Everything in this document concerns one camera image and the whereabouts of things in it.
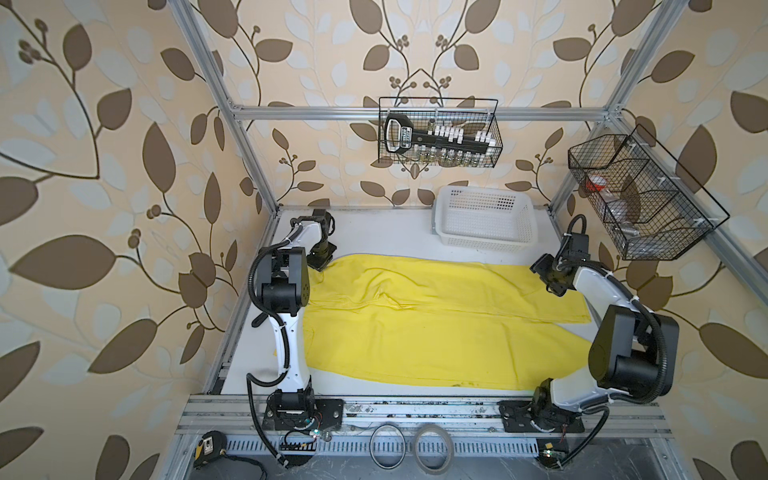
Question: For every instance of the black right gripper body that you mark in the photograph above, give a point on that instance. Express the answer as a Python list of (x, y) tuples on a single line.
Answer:
[(547, 269)]

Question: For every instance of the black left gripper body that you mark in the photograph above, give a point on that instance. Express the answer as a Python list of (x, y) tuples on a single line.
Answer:
[(320, 256)]

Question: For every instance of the white plastic perforated basket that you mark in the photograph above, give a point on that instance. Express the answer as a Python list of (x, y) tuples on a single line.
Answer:
[(485, 219)]

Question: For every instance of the yellow trousers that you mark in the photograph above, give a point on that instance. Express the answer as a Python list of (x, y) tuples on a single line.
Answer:
[(427, 323)]

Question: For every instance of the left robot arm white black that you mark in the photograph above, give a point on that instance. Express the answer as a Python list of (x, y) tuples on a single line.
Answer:
[(278, 285)]

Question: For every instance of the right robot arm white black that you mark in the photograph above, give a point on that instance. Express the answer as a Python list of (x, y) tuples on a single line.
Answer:
[(632, 356)]

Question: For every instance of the red capped item in basket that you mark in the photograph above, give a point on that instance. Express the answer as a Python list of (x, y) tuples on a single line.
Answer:
[(594, 183)]

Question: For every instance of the black tool with white sockets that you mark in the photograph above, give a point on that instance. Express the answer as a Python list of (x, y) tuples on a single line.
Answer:
[(413, 131)]

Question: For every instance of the black yellow tape measure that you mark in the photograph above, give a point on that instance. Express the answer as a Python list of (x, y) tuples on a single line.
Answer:
[(210, 448)]

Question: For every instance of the black wire basket right wall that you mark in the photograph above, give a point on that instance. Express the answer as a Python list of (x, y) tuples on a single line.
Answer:
[(654, 208)]

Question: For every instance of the black wire basket wall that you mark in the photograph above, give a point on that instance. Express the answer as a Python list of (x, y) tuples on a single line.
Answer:
[(654, 208), (442, 106)]

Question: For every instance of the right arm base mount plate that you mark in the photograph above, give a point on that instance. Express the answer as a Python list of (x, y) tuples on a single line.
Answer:
[(520, 416)]

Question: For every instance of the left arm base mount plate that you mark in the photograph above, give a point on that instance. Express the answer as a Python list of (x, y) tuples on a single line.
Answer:
[(290, 411)]

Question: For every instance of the black wire basket back wall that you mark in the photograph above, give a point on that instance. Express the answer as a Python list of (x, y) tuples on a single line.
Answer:
[(442, 106)]

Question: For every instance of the aluminium front rail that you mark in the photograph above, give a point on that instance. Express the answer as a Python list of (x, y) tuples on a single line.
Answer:
[(389, 425)]

